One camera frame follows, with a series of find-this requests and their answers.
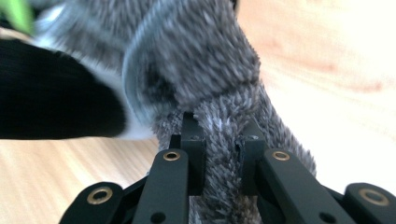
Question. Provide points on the black and white panda plush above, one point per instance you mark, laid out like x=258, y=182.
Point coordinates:
x=62, y=93

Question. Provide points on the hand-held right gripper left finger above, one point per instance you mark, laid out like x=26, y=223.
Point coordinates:
x=196, y=168

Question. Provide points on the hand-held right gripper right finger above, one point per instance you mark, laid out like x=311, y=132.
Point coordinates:
x=249, y=168

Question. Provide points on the green toy scarf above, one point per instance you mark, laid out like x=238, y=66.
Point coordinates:
x=17, y=14

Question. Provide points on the grey fluffy toy garment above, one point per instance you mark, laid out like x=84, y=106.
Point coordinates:
x=202, y=62

